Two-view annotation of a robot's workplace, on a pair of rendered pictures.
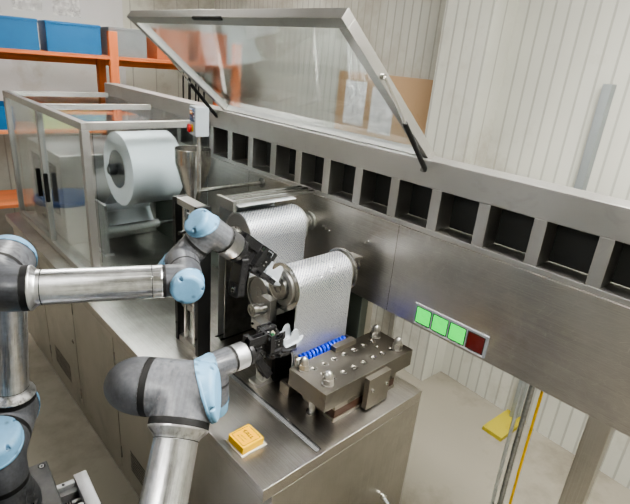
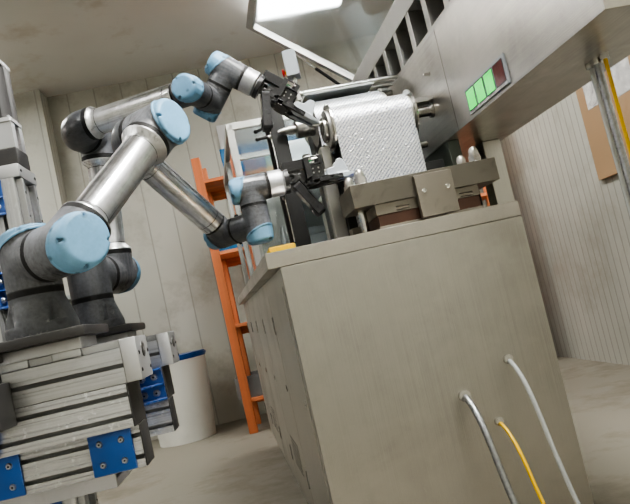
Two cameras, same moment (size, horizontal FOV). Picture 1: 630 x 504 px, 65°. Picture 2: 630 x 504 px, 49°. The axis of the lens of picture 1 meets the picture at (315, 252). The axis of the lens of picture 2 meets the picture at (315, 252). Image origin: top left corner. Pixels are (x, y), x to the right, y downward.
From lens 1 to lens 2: 155 cm
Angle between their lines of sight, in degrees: 43
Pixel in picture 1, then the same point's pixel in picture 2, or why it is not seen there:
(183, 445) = (134, 138)
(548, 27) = not seen: outside the picture
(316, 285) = (358, 115)
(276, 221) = (345, 100)
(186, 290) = (181, 86)
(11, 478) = (91, 282)
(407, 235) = (439, 31)
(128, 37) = not seen: hidden behind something
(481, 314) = (491, 37)
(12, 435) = not seen: hidden behind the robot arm
